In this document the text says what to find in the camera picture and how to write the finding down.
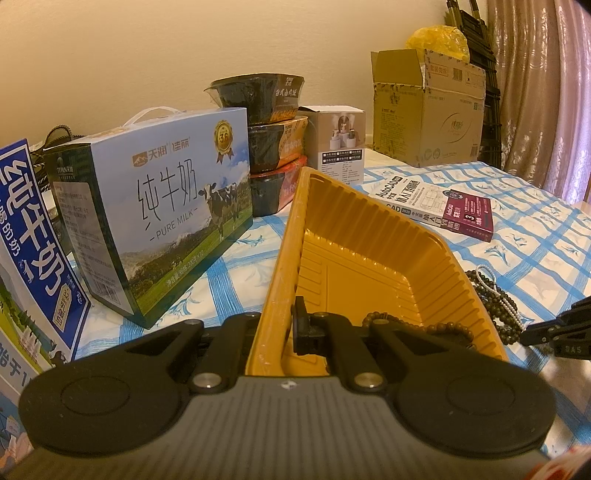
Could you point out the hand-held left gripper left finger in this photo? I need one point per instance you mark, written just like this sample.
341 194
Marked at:
240 332

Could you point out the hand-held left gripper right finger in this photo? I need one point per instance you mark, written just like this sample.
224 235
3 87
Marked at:
302 332

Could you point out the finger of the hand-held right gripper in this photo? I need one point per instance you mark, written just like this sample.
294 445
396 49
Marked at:
554 333

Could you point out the yellow plastic tray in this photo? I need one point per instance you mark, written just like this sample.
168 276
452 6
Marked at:
369 258

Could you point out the blue checked sheet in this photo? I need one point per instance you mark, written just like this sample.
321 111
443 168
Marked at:
531 240

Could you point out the red and white packet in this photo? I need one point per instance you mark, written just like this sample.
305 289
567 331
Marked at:
572 468

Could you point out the light blue cow milk box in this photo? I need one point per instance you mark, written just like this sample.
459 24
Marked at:
184 198

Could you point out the red instant food bowl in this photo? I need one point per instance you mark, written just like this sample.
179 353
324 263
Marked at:
272 189

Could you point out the white and maroon book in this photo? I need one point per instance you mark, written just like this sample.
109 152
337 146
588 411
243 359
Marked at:
425 198

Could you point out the white humidifier box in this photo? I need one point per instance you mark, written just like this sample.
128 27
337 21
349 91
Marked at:
337 147

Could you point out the orange instant food bowl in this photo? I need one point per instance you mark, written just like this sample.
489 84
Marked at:
272 143

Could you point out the dark blue milk box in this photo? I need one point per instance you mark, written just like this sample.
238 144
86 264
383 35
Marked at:
32 230

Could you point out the illustrated pale blue box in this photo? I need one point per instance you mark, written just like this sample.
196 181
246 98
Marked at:
14 392

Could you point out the black instant food bowl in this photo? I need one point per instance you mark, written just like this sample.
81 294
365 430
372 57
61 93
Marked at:
254 97

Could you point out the brown cardboard box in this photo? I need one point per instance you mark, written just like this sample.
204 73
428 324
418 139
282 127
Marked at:
425 124

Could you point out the patterned curtain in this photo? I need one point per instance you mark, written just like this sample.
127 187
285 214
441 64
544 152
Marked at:
545 92

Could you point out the black folding rack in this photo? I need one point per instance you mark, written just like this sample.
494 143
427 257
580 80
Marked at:
491 92

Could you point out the yellow plastic bag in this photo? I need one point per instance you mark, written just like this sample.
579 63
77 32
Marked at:
438 44

